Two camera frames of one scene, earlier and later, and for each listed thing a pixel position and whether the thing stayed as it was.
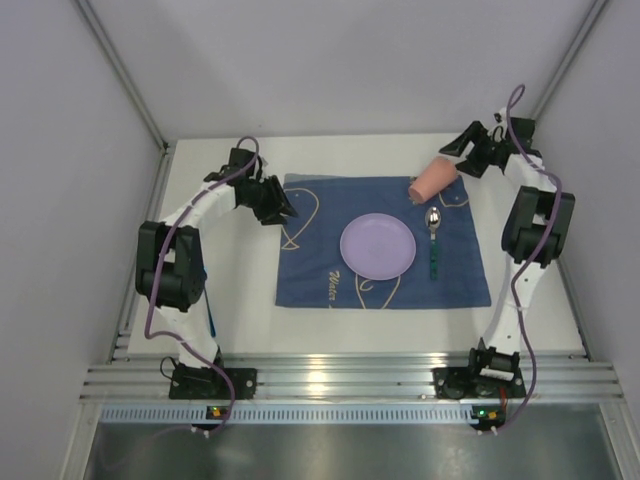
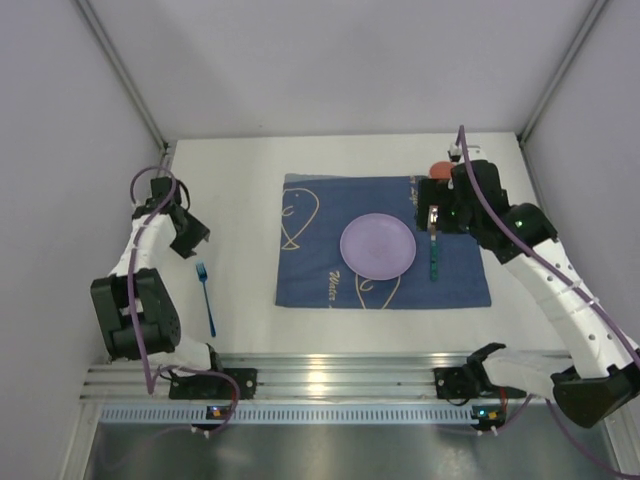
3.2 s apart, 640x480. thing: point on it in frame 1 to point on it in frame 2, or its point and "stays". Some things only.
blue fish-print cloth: [312, 273] stays
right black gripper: [481, 151] to [429, 205]
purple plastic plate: [378, 246] stays
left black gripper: [270, 198] to [192, 236]
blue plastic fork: [209, 313] stays
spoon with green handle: [433, 218] stays
